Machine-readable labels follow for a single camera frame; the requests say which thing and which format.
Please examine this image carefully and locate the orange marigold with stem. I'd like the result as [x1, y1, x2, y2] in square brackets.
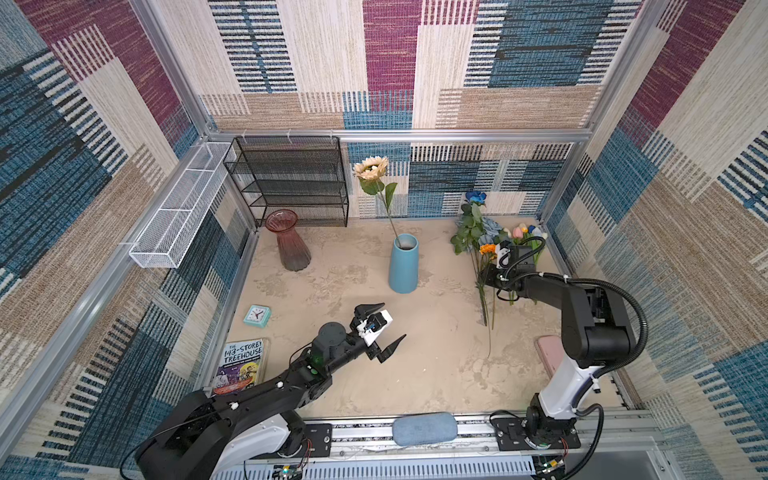
[476, 243, 496, 326]

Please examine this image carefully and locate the pale blue rose bouquet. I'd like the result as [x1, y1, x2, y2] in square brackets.
[450, 202, 503, 255]

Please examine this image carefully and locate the light blue cylindrical vase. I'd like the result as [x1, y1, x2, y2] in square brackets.
[388, 233, 419, 294]

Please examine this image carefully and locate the cream sunflower with stem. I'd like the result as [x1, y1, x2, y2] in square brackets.
[353, 156, 401, 247]

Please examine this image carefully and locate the dark blue rose stem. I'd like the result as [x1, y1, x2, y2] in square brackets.
[460, 191, 487, 236]

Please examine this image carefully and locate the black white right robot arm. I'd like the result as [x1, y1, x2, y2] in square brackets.
[482, 237, 649, 449]

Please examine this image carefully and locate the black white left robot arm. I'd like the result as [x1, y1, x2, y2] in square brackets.
[128, 303, 399, 479]

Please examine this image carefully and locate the red ribbed glass vase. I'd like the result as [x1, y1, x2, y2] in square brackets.
[265, 209, 311, 271]

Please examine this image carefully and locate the colourful tulip bunch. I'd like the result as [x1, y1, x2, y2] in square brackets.
[512, 224, 548, 264]

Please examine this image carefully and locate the blue grey cushion pad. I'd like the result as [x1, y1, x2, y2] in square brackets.
[392, 412, 458, 447]

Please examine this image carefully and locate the pink pencil case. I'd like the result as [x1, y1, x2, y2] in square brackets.
[535, 335, 565, 378]

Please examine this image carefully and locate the teal small alarm clock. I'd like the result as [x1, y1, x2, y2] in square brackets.
[243, 305, 271, 328]

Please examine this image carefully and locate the treehouse paperback book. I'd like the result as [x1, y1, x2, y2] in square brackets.
[210, 338, 267, 395]

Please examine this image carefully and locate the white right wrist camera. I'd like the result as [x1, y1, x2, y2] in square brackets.
[495, 240, 518, 270]

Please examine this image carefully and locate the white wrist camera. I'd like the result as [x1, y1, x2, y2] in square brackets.
[495, 240, 518, 270]
[356, 310, 393, 347]

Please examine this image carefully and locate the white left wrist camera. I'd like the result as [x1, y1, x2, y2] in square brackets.
[356, 310, 393, 347]

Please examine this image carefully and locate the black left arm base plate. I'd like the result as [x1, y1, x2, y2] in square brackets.
[278, 423, 333, 459]

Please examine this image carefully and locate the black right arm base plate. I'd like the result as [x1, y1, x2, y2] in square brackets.
[489, 415, 582, 452]

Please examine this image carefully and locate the black wire shelf rack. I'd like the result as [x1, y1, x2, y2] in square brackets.
[223, 136, 349, 227]

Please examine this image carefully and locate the white wire mesh basket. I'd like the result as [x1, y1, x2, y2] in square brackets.
[129, 142, 229, 269]

